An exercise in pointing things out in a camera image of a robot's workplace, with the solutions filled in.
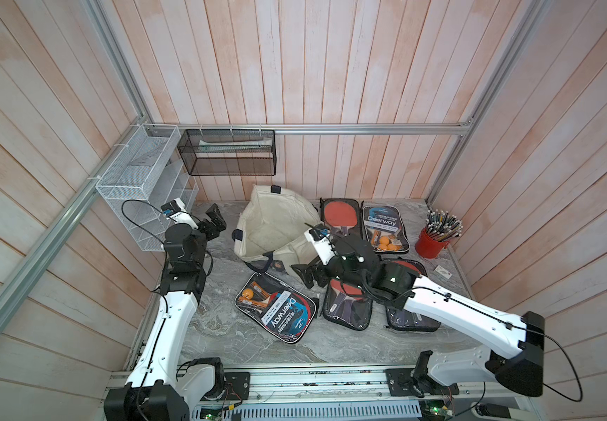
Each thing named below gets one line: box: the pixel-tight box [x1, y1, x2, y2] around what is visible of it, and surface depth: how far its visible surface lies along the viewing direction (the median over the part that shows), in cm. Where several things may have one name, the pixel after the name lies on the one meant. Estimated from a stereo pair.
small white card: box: [435, 264, 453, 279], surface depth 98 cm
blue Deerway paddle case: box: [360, 200, 411, 254], surface depth 109 cm
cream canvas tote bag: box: [231, 185, 322, 275], surface depth 95 cm
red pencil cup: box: [414, 226, 450, 259], surface depth 103 cm
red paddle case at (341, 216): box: [319, 197, 365, 237], surface depth 116 cm
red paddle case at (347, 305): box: [322, 278, 373, 331], surface depth 87 cm
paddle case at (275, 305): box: [234, 271, 318, 344], surface depth 87 cm
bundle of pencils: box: [424, 208, 465, 242], surface depth 92 cm
